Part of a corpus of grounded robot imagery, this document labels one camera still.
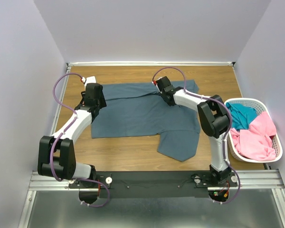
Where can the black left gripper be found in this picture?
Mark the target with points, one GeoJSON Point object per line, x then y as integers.
{"type": "Point", "coordinates": [103, 103]}

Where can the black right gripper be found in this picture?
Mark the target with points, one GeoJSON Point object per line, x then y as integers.
{"type": "Point", "coordinates": [161, 94]}

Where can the grey-blue t-shirt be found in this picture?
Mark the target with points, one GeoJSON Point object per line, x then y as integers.
{"type": "Point", "coordinates": [137, 109]}

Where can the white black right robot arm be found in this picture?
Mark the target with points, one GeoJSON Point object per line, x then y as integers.
{"type": "Point", "coordinates": [215, 120]}

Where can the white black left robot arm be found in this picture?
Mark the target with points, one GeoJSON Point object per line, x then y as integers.
{"type": "Point", "coordinates": [56, 156]}

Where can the teal t-shirt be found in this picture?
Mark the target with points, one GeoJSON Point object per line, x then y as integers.
{"type": "Point", "coordinates": [242, 115]}

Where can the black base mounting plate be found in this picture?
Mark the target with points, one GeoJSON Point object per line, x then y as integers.
{"type": "Point", "coordinates": [111, 185]}

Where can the white plastic laundry basket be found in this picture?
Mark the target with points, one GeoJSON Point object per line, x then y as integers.
{"type": "Point", "coordinates": [259, 107]}

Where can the pink t-shirt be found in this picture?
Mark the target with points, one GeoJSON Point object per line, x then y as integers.
{"type": "Point", "coordinates": [256, 142]}

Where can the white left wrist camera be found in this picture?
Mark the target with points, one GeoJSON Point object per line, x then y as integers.
{"type": "Point", "coordinates": [91, 79]}

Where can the aluminium front rail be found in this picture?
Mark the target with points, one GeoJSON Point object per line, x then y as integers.
{"type": "Point", "coordinates": [249, 179]}

